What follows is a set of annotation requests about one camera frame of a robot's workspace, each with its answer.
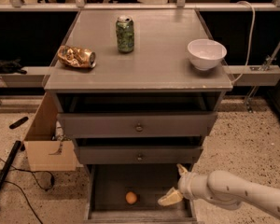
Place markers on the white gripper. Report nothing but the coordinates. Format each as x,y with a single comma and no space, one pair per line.
185,184

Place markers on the orange fruit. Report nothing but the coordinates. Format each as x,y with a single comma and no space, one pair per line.
131,197

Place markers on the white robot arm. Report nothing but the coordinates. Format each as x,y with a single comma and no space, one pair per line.
223,189

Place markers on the grey bottom drawer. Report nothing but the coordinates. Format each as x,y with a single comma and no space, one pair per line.
109,184

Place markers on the grey drawer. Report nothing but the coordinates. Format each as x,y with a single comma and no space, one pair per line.
109,184
121,125
140,154

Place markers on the grey middle drawer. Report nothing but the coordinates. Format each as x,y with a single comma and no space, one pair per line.
140,154

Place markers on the grey drawer cabinet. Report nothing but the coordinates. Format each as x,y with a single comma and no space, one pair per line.
156,77

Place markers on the grey top drawer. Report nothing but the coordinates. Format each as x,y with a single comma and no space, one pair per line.
121,125

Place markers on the white bowl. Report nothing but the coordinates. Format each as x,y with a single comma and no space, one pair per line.
206,54

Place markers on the cardboard box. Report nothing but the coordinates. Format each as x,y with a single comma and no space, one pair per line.
46,146

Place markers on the crushed gold can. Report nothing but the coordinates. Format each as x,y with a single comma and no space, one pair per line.
76,57

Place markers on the small black floor object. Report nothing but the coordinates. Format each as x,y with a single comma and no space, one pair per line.
18,123

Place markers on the green soda can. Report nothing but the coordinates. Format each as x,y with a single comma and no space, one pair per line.
125,34

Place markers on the black pole on floor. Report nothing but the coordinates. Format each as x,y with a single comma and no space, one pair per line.
8,162

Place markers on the black bag on shelf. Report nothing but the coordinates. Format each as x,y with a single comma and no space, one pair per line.
11,67

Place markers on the metal railing frame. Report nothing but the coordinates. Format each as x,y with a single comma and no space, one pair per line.
25,5

